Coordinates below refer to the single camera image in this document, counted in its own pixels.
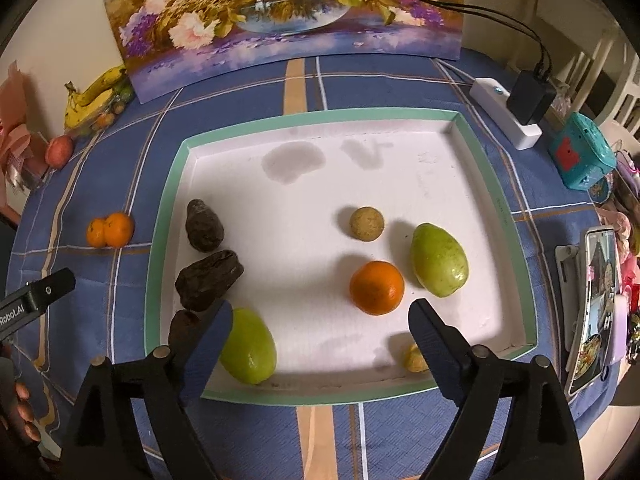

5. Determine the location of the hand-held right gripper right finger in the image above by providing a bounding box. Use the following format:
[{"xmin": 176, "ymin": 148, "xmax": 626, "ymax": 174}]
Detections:
[{"xmin": 407, "ymin": 298, "xmax": 586, "ymax": 480}]

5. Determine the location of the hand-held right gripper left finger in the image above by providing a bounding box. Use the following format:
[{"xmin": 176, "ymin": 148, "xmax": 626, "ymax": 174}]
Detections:
[{"xmin": 60, "ymin": 299, "xmax": 235, "ymax": 480}]

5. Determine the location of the small yellow fruit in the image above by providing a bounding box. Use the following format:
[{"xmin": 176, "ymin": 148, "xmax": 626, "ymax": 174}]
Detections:
[{"xmin": 402, "ymin": 342, "xmax": 431, "ymax": 373}]

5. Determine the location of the dark brown avocado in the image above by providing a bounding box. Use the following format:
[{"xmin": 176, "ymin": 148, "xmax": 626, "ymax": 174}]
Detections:
[
  {"xmin": 185, "ymin": 198, "xmax": 226, "ymax": 253},
  {"xmin": 168, "ymin": 309, "xmax": 203, "ymax": 361},
  {"xmin": 175, "ymin": 249, "xmax": 246, "ymax": 312}
]

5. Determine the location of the green mango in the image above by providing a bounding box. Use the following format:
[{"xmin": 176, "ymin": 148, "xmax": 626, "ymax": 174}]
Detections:
[
  {"xmin": 410, "ymin": 222, "xmax": 470, "ymax": 298},
  {"xmin": 218, "ymin": 307, "xmax": 277, "ymax": 386}
]

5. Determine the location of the round tan fruit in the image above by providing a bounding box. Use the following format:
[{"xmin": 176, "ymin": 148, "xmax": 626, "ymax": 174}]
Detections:
[{"xmin": 349, "ymin": 206, "xmax": 386, "ymax": 243}]

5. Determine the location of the white tray with teal rim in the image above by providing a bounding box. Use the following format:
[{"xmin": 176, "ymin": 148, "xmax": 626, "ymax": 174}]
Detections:
[{"xmin": 144, "ymin": 107, "xmax": 538, "ymax": 407}]

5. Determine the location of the person's left hand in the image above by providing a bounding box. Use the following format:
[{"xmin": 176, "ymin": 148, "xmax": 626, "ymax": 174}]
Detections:
[{"xmin": 12, "ymin": 381, "xmax": 44, "ymax": 445}]

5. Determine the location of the small orange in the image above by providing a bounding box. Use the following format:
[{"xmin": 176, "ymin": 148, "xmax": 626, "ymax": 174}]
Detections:
[{"xmin": 86, "ymin": 217, "xmax": 108, "ymax": 248}]

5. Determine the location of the red apple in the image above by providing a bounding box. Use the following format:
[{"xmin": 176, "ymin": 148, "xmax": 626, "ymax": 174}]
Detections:
[{"xmin": 45, "ymin": 135, "xmax": 76, "ymax": 170}]

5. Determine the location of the white phone stand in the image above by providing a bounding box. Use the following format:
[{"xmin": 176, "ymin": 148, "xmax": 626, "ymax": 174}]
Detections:
[{"xmin": 555, "ymin": 244, "xmax": 581, "ymax": 396}]

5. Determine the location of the pink wrapped flower bouquet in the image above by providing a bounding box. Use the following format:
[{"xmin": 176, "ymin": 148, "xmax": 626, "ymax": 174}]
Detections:
[{"xmin": 0, "ymin": 60, "xmax": 53, "ymax": 211}]

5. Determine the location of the smartphone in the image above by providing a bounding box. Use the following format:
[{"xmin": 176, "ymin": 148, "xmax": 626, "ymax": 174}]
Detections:
[{"xmin": 565, "ymin": 227, "xmax": 621, "ymax": 396}]

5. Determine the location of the yellow banana bunch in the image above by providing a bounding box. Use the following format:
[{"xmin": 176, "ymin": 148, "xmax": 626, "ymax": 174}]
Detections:
[{"xmin": 64, "ymin": 66, "xmax": 128, "ymax": 131}]

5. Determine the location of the pink fabric item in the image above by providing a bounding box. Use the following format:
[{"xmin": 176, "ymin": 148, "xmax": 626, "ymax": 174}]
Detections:
[{"xmin": 597, "ymin": 205, "xmax": 640, "ymax": 281}]

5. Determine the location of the teal toy box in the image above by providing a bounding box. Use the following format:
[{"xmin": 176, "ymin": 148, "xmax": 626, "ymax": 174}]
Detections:
[{"xmin": 547, "ymin": 112, "xmax": 617, "ymax": 191}]

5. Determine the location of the white power strip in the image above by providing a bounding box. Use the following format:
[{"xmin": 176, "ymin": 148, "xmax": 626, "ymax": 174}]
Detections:
[{"xmin": 470, "ymin": 77, "xmax": 543, "ymax": 151}]

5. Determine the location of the black charger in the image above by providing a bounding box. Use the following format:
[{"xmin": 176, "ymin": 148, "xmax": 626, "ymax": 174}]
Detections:
[{"xmin": 506, "ymin": 70, "xmax": 557, "ymax": 126}]

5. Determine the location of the blue plaid tablecloth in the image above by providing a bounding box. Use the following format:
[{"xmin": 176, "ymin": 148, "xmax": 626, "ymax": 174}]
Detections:
[{"xmin": 5, "ymin": 52, "xmax": 621, "ymax": 480}]

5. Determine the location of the flower bouquet painting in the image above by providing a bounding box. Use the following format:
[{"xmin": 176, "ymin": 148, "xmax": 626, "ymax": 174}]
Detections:
[{"xmin": 95, "ymin": 0, "xmax": 466, "ymax": 106}]

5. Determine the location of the white chair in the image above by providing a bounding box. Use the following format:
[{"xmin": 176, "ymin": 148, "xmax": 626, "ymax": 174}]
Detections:
[{"xmin": 530, "ymin": 10, "xmax": 640, "ymax": 136}]

